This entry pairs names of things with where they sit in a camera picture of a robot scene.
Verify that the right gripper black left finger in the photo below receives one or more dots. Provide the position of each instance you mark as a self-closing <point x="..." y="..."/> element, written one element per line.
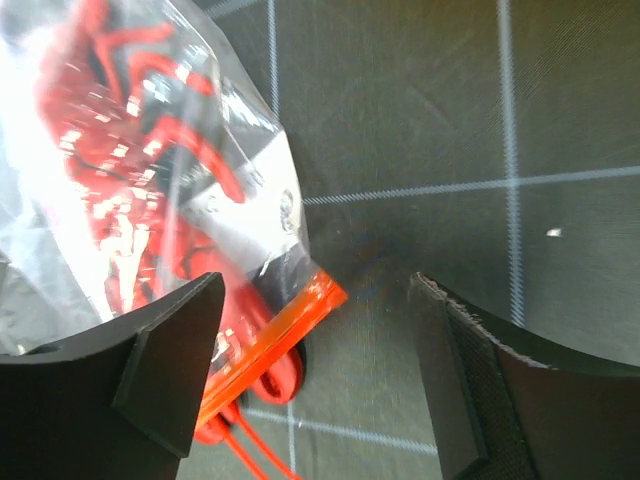
<point x="118" y="401"/>

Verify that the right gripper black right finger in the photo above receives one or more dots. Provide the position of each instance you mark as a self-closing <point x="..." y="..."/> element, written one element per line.
<point x="506" y="403"/>

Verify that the red toy lobster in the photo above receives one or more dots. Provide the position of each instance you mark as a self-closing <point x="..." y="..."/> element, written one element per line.
<point x="174" y="166"/>

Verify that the clear bag orange zipper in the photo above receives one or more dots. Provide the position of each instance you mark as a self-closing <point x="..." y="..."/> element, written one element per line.
<point x="41" y="298"/>

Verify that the black grid mat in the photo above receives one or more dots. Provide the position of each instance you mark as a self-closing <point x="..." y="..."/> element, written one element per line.
<point x="492" y="146"/>

